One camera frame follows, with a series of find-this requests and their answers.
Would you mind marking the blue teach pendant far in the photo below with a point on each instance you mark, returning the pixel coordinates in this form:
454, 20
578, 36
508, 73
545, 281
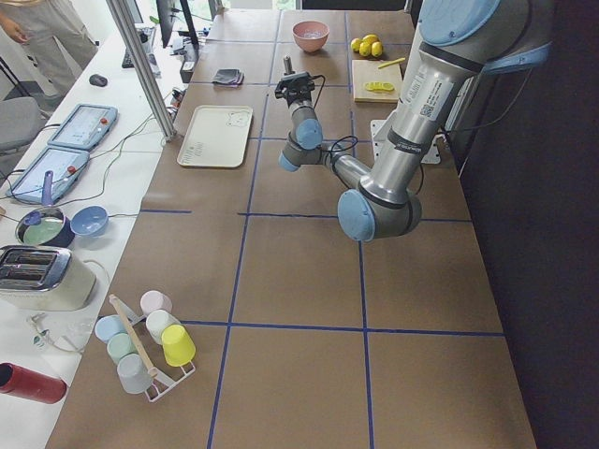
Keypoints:
84, 127

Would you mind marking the blue teach pendant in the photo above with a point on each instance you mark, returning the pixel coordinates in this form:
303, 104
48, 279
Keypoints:
84, 127
67, 165

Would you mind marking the yellow knife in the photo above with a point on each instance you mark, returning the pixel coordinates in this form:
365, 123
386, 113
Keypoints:
391, 62

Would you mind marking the lemon slice on board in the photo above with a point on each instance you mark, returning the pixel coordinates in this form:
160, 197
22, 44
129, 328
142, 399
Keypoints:
373, 86

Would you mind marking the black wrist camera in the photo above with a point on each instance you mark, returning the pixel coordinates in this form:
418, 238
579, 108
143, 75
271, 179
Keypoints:
293, 86

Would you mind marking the pink cup on rack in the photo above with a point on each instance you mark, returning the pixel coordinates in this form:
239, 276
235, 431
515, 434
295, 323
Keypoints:
154, 300

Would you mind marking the aluminium frame post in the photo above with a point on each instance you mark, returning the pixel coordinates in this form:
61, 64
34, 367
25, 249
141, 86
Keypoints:
125, 24

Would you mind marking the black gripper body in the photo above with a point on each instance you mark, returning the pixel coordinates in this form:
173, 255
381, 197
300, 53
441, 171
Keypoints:
291, 71

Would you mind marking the cream toaster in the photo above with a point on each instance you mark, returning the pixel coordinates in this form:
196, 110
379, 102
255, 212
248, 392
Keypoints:
44, 278

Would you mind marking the red cylinder container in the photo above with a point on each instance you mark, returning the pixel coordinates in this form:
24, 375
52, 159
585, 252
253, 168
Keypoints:
21, 382

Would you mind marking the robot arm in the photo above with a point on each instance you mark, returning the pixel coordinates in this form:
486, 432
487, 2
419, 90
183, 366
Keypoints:
454, 41

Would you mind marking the blue teach pendant near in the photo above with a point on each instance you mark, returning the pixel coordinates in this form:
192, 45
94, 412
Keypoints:
67, 165

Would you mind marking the yellow cup on rack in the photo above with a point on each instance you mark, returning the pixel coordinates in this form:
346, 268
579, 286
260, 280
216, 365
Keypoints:
178, 347

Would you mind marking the striped metal muddler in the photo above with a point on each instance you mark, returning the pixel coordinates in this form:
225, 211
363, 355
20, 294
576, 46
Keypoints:
288, 68

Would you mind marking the white wire cup rack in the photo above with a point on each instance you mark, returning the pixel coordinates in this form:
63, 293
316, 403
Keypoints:
162, 381

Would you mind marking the black computer mouse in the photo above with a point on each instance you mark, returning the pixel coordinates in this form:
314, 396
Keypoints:
98, 80

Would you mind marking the whole yellow lemon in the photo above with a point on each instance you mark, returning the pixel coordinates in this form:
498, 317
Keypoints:
369, 39

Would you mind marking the pink bowl with ice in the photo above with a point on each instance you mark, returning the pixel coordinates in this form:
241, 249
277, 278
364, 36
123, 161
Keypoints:
310, 36

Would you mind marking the blue bowl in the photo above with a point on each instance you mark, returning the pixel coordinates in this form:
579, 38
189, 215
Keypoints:
91, 221

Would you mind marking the grey folded cloth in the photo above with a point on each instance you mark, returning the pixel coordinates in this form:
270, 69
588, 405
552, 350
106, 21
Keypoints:
228, 77

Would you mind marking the cream bear serving tray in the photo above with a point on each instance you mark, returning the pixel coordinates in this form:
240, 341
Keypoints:
216, 137

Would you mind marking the wooden cutting board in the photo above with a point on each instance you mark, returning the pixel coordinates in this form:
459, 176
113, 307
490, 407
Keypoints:
365, 71

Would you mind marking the white cup on rack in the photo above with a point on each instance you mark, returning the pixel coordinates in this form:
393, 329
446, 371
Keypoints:
157, 321

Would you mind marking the grey cup on rack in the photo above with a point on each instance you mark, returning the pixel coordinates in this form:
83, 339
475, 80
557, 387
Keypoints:
133, 375

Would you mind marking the light blue rack cup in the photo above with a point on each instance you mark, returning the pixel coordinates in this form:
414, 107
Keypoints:
108, 326

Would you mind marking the green cup on rack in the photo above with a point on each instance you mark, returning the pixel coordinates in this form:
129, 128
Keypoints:
119, 346

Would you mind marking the blue saucepan with handle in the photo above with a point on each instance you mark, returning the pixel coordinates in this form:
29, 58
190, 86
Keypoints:
46, 225

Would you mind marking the grey office chair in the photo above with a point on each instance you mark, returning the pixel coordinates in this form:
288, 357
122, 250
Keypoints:
22, 120

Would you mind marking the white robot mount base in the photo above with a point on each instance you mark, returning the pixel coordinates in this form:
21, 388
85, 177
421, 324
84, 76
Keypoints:
379, 130

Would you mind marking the person in beige clothes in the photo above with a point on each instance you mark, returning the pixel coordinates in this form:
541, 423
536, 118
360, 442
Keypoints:
47, 30

